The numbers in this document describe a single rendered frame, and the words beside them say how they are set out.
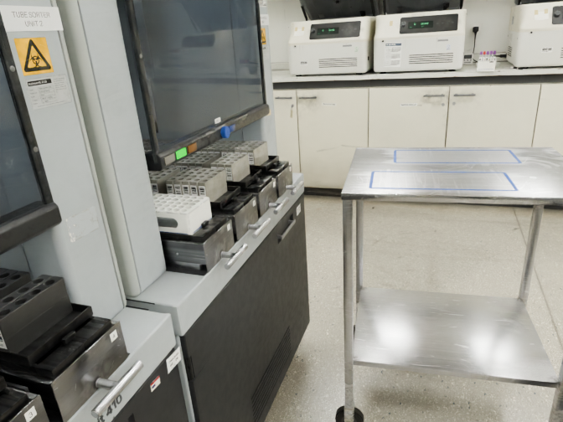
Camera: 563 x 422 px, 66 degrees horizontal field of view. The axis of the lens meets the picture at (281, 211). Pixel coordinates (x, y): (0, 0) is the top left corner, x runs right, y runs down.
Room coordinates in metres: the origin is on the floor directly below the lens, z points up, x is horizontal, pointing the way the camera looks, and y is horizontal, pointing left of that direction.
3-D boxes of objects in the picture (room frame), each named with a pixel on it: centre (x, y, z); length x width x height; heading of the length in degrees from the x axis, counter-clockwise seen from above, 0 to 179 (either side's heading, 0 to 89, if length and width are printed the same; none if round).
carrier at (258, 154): (1.34, 0.06, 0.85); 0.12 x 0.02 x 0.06; 158
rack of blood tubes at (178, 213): (0.94, 0.32, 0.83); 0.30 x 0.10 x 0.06; 69
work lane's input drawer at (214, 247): (0.99, 0.44, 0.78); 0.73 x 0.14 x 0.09; 69
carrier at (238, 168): (1.19, 0.11, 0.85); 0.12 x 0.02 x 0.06; 159
